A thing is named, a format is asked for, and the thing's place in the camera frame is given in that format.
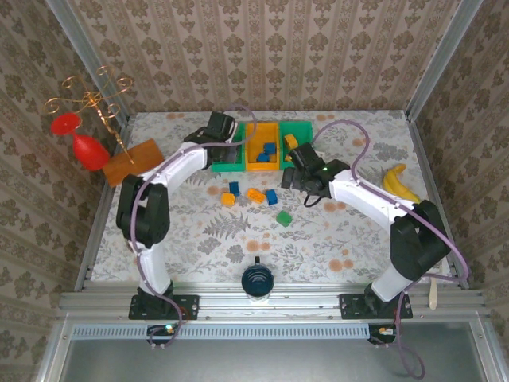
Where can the green plastic bin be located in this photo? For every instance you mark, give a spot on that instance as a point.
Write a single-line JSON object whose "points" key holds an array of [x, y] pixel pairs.
{"points": [[298, 129], [228, 167]]}

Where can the orange plastic bin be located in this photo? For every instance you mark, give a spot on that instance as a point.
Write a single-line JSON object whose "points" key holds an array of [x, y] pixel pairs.
{"points": [[262, 167]]}

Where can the long yellow-orange lego brick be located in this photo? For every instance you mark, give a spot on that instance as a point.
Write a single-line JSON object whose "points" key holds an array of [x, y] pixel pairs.
{"points": [[255, 195]]}

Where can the green lego brick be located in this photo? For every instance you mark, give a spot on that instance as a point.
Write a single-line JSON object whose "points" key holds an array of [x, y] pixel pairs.
{"points": [[284, 217]]}

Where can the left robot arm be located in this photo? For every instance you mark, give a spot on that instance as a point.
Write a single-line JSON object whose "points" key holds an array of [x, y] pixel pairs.
{"points": [[155, 274]]}

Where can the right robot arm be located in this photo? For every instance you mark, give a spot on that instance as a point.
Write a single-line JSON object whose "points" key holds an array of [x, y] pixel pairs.
{"points": [[366, 195]]}

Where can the yellow banana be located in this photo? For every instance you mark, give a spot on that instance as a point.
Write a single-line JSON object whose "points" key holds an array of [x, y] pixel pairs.
{"points": [[395, 183]]}

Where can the wooden block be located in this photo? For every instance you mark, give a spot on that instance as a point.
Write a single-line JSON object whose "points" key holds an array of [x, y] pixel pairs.
{"points": [[127, 167]]}

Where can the dark blue mug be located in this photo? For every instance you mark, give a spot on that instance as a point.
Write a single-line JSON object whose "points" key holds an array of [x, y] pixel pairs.
{"points": [[257, 280]]}

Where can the red plastic goblet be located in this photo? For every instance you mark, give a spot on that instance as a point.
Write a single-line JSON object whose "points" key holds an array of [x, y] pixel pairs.
{"points": [[89, 153]]}

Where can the wooden stick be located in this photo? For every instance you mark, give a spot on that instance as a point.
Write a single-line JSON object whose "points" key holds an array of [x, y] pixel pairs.
{"points": [[434, 296]]}

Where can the black controller board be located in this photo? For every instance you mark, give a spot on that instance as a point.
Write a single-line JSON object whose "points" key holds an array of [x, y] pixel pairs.
{"points": [[378, 334], [159, 334]]}

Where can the aluminium mounting rail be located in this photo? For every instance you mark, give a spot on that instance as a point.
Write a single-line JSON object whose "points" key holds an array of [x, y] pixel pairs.
{"points": [[298, 306]]}

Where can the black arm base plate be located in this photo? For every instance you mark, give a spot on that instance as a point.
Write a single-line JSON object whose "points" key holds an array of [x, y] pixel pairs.
{"points": [[191, 306], [350, 306]]}

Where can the aluminium frame post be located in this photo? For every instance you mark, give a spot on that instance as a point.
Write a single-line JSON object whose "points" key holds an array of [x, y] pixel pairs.
{"points": [[92, 59], [440, 59]]}

